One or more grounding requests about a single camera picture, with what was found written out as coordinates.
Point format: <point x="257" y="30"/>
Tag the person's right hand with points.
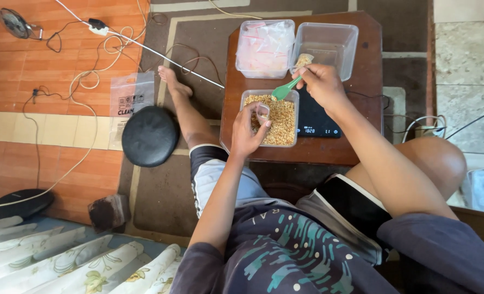
<point x="325" y="85"/>

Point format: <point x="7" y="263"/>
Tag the person's left hand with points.
<point x="244" y="137"/>

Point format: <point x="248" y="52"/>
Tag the small clear plastic bag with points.
<point x="262" y="112"/>

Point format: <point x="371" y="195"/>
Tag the green plastic spoon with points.
<point x="282" y="92"/>

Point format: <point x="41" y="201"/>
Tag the small bag filled with grains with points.
<point x="303" y="60"/>

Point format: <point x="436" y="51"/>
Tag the black digital scale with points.
<point x="317" y="122"/>

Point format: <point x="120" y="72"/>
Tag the empty clear plastic container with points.
<point x="329" y="45"/>

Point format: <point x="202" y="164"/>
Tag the clear container of grains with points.
<point x="282" y="122"/>

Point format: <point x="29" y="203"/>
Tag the low brown wooden table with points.
<point x="368" y="102"/>

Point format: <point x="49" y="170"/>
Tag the black and grey shorts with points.
<point x="225" y="183"/>

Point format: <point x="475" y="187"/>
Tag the person's left leg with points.
<point x="186" y="114"/>

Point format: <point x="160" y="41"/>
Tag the person's leg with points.
<point x="433" y="163"/>
<point x="186" y="114"/>

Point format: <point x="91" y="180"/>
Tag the clear container of zip bags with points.
<point x="265" y="49"/>

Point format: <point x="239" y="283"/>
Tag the black round stool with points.
<point x="150" y="137"/>

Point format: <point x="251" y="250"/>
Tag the brown patterned rug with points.
<point x="164" y="196"/>

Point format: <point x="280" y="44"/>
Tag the thin white rod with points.
<point x="164" y="57"/>

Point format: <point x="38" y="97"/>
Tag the clear printed plastic bag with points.
<point x="131" y="94"/>

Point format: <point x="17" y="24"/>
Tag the dark printed shirt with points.
<point x="291" y="261"/>

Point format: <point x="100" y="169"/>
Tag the person's right leg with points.
<point x="433" y="163"/>

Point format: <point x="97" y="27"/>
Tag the brown wooden block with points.
<point x="108" y="212"/>

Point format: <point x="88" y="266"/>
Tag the white power strip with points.
<point x="98" y="27"/>

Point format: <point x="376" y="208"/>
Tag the white floral cloth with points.
<point x="62" y="265"/>

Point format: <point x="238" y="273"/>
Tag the black round flat device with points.
<point x="17" y="204"/>

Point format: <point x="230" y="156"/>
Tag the small desk fan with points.
<point x="14" y="23"/>

